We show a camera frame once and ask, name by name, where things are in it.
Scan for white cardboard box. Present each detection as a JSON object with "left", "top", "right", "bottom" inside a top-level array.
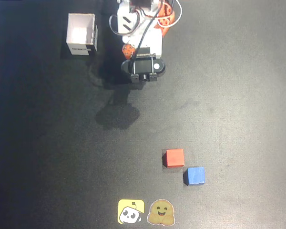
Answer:
[{"left": 66, "top": 13, "right": 99, "bottom": 56}]

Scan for blue cube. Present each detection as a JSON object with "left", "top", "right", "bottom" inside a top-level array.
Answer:
[{"left": 183, "top": 167, "right": 206, "bottom": 187}]

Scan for black table mat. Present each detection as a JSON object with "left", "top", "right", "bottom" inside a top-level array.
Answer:
[{"left": 0, "top": 0, "right": 286, "bottom": 229}]

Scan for red cube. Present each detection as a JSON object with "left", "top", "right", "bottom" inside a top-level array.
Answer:
[{"left": 162, "top": 148, "right": 185, "bottom": 168}]

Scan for yellow robot sticker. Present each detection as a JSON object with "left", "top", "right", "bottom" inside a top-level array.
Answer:
[{"left": 117, "top": 199, "right": 145, "bottom": 225}]

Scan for hugging face emoji sticker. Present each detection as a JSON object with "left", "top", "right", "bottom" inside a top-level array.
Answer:
[{"left": 146, "top": 199, "right": 176, "bottom": 226}]

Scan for white cable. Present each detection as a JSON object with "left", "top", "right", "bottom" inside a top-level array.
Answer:
[{"left": 157, "top": 0, "right": 183, "bottom": 27}]

